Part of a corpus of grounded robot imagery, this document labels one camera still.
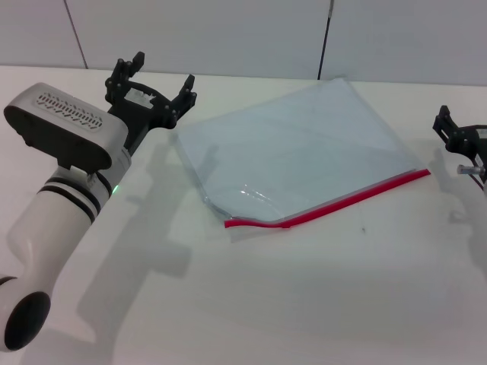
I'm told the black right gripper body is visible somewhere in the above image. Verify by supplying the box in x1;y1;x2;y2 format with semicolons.
447;123;487;168

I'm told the red cable with silver plug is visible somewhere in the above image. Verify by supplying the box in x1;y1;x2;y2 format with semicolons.
458;163;487;193

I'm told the grey left wrist camera housing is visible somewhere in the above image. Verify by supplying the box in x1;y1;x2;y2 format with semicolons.
3;82;129;172

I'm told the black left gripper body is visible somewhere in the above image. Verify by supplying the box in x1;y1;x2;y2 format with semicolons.
107;78;174;152

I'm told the clear document bag red zip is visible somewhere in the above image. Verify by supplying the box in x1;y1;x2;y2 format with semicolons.
173;78;431;244

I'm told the thin black rod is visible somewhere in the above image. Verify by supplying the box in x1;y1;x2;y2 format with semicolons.
317;0;336;81

